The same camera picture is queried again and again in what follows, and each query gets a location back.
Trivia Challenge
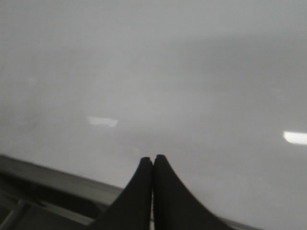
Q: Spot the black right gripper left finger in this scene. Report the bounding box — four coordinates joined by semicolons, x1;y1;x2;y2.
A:
90;157;153;230

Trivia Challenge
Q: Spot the white whiteboard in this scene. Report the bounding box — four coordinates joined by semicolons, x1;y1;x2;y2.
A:
0;0;307;230

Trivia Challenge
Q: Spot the grey aluminium whiteboard tray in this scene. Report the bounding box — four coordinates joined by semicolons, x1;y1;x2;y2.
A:
0;156;249;230

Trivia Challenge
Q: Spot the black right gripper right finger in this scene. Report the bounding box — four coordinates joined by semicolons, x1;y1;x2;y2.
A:
153;155;231;230

